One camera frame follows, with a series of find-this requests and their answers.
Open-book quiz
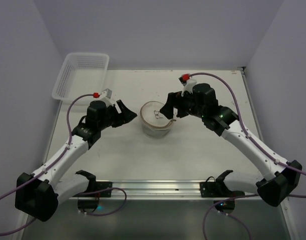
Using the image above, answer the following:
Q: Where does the white mesh laundry bag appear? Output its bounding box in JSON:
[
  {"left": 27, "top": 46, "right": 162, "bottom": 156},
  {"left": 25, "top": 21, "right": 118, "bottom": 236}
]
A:
[{"left": 140, "top": 101, "right": 176, "bottom": 139}]

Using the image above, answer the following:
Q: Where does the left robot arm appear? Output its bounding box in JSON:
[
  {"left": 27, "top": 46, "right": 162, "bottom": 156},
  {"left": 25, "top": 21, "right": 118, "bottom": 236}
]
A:
[{"left": 15, "top": 100, "right": 137, "bottom": 222}]

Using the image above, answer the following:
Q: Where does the aluminium right side rail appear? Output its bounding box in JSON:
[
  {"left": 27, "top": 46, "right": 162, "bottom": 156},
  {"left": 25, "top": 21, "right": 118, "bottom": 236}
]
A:
[{"left": 238, "top": 66, "right": 263, "bottom": 141}]

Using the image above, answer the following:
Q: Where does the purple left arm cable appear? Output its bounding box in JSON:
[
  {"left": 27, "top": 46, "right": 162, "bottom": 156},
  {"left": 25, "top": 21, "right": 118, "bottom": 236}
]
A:
[{"left": 0, "top": 92, "right": 128, "bottom": 236}]

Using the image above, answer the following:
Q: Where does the white plastic basket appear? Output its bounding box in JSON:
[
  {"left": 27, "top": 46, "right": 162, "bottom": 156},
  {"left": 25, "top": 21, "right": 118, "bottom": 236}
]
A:
[{"left": 52, "top": 52, "right": 110, "bottom": 103}]

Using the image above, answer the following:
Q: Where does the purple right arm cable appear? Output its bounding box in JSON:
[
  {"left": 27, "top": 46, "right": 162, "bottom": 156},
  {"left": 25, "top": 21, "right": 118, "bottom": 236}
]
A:
[{"left": 185, "top": 72, "right": 306, "bottom": 240}]

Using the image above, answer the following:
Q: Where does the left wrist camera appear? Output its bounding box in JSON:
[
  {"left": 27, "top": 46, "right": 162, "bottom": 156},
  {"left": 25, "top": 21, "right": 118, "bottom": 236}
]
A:
[{"left": 98, "top": 88, "right": 115, "bottom": 107}]

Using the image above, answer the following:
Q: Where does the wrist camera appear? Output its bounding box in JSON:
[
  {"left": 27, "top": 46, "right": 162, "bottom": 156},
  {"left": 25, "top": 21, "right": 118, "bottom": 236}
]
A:
[
  {"left": 98, "top": 88, "right": 115, "bottom": 107},
  {"left": 179, "top": 74, "right": 197, "bottom": 97}
]

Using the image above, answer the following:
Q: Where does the aluminium rail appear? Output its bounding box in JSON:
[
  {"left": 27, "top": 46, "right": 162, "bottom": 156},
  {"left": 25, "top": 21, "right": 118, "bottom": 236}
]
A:
[
  {"left": 67, "top": 179, "right": 258, "bottom": 198},
  {"left": 238, "top": 66, "right": 263, "bottom": 141}
]

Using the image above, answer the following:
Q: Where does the aluminium front rail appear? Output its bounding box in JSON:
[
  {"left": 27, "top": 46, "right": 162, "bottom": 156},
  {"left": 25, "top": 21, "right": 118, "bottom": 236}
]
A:
[{"left": 67, "top": 179, "right": 258, "bottom": 198}]

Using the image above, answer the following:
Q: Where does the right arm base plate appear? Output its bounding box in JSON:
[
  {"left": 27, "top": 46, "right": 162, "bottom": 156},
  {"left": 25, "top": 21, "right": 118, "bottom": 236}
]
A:
[{"left": 199, "top": 181, "right": 245, "bottom": 198}]

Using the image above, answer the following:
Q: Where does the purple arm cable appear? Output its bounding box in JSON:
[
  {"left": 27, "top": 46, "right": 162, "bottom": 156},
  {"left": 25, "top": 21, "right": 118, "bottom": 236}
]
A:
[
  {"left": 0, "top": 92, "right": 128, "bottom": 236},
  {"left": 185, "top": 72, "right": 306, "bottom": 240}
]

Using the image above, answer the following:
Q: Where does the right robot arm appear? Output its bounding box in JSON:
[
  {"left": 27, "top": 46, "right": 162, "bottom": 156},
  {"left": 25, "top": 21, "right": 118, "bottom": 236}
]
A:
[{"left": 160, "top": 83, "right": 302, "bottom": 207}]

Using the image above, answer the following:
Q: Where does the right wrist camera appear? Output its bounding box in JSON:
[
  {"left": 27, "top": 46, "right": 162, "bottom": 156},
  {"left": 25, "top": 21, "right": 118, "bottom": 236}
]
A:
[{"left": 179, "top": 74, "right": 197, "bottom": 97}]

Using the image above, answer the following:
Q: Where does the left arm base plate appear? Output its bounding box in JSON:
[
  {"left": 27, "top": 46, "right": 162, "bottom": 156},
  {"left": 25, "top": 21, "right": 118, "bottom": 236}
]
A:
[{"left": 76, "top": 181, "right": 112, "bottom": 199}]

